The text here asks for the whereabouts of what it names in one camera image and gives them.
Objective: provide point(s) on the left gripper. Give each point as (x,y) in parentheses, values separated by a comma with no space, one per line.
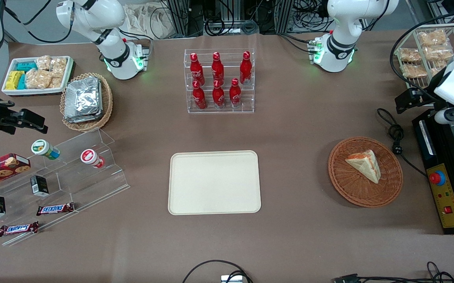
(421,98)

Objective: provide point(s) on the triangular sandwich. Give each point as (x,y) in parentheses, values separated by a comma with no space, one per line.
(366,165)

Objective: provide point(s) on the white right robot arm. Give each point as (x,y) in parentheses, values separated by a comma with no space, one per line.
(113,55)

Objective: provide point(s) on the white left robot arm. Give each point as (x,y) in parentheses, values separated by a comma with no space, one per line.
(339,43)

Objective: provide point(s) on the oval tan wicker basket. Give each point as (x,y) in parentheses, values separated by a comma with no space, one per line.
(107,106)

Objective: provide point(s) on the round brown wicker basket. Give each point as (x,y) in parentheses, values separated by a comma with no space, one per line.
(348,181)

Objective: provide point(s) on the cream rectangular serving tray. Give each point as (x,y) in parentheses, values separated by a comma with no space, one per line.
(214,182)

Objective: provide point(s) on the green lid yogurt cup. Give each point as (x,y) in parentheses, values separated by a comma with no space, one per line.
(40,147)

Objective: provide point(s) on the clear rice cracker pack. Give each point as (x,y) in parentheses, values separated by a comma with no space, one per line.
(409,55)
(431,38)
(56,81)
(435,71)
(43,62)
(58,67)
(413,70)
(38,79)
(439,53)

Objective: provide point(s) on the white rectangular snack bin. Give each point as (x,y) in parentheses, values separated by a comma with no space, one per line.
(34,92)

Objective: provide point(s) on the teal snack packet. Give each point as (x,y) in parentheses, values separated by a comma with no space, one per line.
(22,81)
(26,66)

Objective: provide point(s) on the yellow snack packet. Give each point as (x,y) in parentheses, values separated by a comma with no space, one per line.
(13,79)

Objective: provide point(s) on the small black barcode box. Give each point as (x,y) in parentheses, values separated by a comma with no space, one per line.
(39,186)

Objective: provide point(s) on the red emergency stop button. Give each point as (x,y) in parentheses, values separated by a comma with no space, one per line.
(437,178)

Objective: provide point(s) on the silver foil packet stack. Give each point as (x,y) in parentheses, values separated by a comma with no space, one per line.
(82,100)

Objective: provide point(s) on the red lid yogurt cup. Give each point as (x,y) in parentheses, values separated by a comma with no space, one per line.
(88,156)

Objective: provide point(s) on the brown Snickers bar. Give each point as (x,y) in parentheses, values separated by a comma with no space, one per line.
(55,209)
(17,228)

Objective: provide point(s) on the clear acrylic stepped stand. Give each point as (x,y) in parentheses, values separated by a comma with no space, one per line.
(93,188)

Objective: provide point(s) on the beige cloth bag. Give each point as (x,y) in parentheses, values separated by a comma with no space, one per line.
(142,21)

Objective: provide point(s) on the clear acrylic bottle rack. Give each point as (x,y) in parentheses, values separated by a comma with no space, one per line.
(250,98)

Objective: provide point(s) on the red cola bottle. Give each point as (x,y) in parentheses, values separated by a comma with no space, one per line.
(199,98)
(245,70)
(235,94)
(218,96)
(196,70)
(217,68)

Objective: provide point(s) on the small silver device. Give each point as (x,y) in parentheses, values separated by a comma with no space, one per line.
(231,279)

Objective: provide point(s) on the red rocker switch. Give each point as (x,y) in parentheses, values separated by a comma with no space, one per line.
(447,210)

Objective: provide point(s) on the metal equipment frame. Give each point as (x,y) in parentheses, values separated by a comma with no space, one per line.
(179,15)

